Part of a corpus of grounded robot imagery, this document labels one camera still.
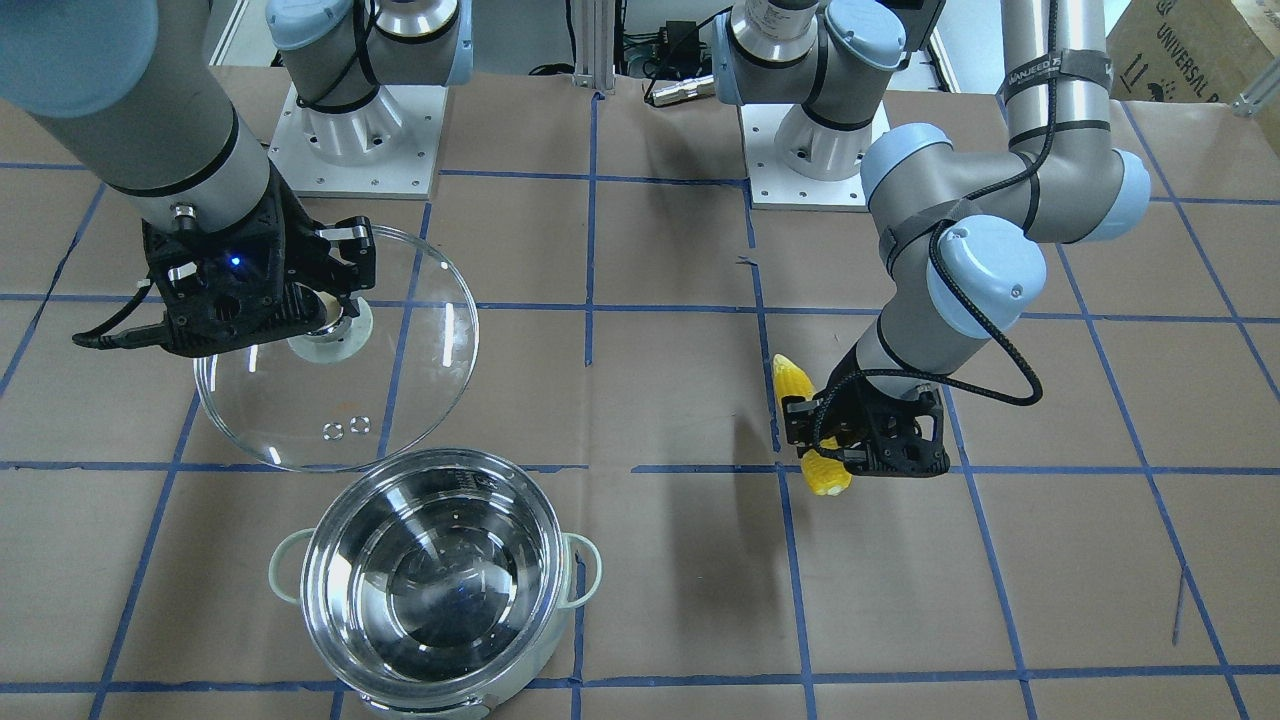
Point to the pale green steel pot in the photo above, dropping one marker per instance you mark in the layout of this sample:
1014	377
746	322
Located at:
437	585

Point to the yellow corn cob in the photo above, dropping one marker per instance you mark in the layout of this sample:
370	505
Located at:
824	476

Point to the cardboard box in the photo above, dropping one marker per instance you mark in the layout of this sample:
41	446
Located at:
1191	51

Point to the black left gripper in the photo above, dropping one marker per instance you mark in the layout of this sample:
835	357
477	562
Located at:
850	402

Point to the glass pot lid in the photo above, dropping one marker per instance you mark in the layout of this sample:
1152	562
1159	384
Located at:
363	387

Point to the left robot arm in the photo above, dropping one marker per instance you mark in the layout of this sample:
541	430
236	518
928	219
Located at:
960	233

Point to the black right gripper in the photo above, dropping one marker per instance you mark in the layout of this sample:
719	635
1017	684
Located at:
291	243

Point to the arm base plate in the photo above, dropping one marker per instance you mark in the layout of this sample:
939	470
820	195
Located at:
795	164
388	149

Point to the aluminium frame post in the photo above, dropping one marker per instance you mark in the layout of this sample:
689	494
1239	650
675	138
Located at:
593	36

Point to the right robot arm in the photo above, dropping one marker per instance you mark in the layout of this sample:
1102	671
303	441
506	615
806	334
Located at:
123	87

